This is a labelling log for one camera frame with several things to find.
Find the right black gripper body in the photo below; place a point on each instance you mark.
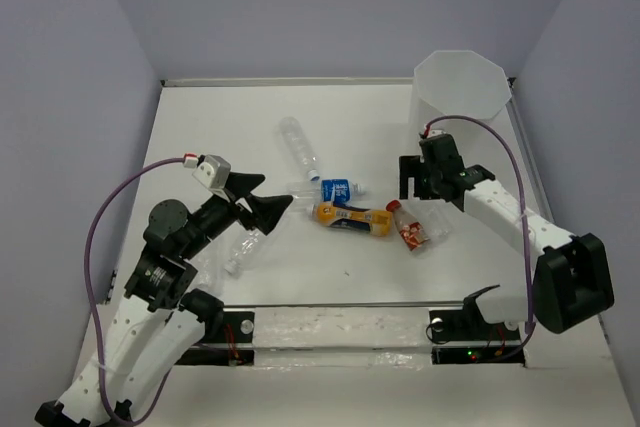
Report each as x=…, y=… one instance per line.
x=428, y=186

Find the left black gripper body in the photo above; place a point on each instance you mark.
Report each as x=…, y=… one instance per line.
x=216, y=214

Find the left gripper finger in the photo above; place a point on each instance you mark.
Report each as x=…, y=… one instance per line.
x=266, y=212
x=241, y=185

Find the orange juice bottle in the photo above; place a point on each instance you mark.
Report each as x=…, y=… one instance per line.
x=373, y=222

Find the red cap small bottle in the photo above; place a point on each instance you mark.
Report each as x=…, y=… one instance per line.
x=408, y=226

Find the clear bottle near left arm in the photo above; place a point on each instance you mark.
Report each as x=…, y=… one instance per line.
x=244, y=252

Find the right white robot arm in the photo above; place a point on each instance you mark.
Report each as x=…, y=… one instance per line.
x=567, y=277

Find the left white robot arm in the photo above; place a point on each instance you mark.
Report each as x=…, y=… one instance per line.
x=160, y=315

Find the white octagonal plastic bin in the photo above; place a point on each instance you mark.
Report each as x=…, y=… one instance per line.
x=456, y=82

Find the clear bottle blue-white cap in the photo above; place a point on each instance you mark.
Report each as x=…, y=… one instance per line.
x=300, y=148

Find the blue label water bottle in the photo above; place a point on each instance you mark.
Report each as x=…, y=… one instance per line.
x=340, y=191

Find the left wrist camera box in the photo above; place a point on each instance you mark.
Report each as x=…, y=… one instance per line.
x=212, y=172

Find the metal rail front edge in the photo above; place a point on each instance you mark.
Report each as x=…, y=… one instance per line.
x=396, y=304

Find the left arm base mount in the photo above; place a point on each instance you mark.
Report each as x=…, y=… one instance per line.
x=226, y=343

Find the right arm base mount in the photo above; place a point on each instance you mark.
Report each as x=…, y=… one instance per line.
x=456, y=339

